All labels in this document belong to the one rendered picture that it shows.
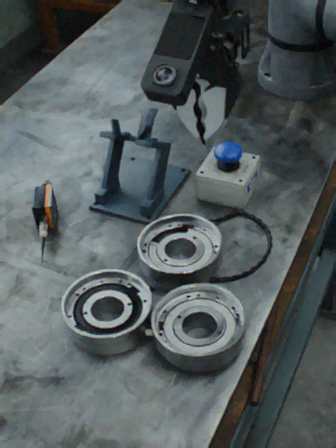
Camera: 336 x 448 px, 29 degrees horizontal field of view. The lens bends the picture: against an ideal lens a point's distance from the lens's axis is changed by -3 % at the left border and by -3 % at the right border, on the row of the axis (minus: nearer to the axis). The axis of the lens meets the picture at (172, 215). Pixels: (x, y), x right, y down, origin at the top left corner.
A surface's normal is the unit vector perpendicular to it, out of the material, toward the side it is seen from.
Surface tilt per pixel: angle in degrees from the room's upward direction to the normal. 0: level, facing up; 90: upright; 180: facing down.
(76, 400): 0
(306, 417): 0
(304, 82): 72
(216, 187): 90
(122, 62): 0
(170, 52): 31
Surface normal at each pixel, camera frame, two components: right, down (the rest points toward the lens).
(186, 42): -0.22, -0.31
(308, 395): -0.07, -0.75
